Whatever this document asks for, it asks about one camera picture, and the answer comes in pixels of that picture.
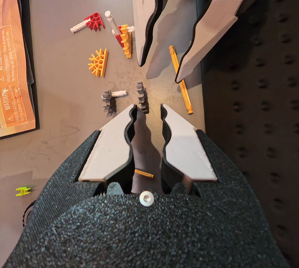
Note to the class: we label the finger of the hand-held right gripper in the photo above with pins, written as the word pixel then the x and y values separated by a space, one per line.
pixel 222 15
pixel 144 3

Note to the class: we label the yellow fan connector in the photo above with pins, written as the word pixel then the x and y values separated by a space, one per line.
pixel 99 63
pixel 127 45

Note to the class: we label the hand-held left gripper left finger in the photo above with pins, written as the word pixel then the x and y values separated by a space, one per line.
pixel 109 151

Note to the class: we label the black perforated panel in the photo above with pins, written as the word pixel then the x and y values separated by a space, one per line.
pixel 257 109

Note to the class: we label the small lime green connector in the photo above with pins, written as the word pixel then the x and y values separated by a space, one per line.
pixel 22 190

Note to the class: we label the long yellow rod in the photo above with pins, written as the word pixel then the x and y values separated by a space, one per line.
pixel 184 95

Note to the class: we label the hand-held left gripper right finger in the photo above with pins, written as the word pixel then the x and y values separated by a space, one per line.
pixel 189 153

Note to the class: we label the small yellow piece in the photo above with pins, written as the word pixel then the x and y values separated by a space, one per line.
pixel 143 172

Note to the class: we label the grey snowflake connector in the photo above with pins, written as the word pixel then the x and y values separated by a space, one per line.
pixel 109 106
pixel 142 97

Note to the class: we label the orange toy set bag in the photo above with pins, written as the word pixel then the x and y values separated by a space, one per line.
pixel 14 62

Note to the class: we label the red fan connector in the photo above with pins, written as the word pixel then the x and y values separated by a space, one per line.
pixel 119 38
pixel 94 21

